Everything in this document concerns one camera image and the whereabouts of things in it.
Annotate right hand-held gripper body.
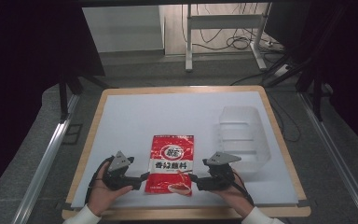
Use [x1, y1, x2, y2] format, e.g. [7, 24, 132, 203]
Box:
[197, 151, 242, 191]

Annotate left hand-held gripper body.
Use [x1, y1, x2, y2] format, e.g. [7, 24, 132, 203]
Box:
[102, 150, 142, 191]

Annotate red seasoning packet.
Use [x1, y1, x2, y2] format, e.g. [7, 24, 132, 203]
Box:
[145, 133, 196, 197]

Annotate person's left hand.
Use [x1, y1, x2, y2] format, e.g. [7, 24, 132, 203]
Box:
[88, 162, 134, 217]

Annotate person's right hand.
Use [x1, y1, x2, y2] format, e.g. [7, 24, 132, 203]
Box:
[212, 173, 256, 218]

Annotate clear plastic container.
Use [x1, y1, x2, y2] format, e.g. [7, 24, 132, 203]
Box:
[218, 105, 272, 174]

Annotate person's left white sleeve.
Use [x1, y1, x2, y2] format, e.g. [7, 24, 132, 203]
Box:
[62, 203, 103, 224]

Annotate person's white sleeve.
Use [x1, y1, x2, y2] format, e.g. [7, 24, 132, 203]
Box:
[62, 203, 103, 224]
[241, 206, 285, 224]

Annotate person's right white sleeve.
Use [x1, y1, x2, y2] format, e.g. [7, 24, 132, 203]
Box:
[241, 206, 285, 224]

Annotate black stand legs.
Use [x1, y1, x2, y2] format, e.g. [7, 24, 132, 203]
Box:
[58, 72, 110, 123]
[262, 46, 334, 123]

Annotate white power strip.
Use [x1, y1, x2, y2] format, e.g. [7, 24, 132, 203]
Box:
[273, 63, 292, 78]

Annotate black curtain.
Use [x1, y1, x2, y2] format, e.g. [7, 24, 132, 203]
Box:
[265, 0, 358, 157]
[0, 0, 106, 203]

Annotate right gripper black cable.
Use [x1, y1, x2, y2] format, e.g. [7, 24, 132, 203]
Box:
[229, 171, 255, 207]

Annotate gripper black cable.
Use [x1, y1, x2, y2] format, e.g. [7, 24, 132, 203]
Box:
[84, 155, 115, 205]
[229, 171, 255, 207]

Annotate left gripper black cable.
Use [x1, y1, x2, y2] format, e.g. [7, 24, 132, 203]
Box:
[84, 155, 115, 205]

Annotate white board with wooden frame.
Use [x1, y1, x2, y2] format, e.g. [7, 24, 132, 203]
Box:
[70, 91, 299, 209]

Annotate aluminium floor rail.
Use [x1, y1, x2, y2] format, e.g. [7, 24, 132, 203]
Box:
[11, 92, 82, 224]
[297, 91, 358, 224]

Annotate thin black floor cable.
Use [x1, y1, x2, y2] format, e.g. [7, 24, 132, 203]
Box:
[266, 89, 302, 143]

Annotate tangle of black floor cables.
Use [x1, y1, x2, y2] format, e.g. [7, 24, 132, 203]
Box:
[180, 3, 285, 53]

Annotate white wall panel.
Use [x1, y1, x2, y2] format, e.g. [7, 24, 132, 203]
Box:
[81, 5, 166, 54]

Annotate white metal desk frame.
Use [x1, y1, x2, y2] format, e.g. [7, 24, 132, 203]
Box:
[184, 3, 273, 73]

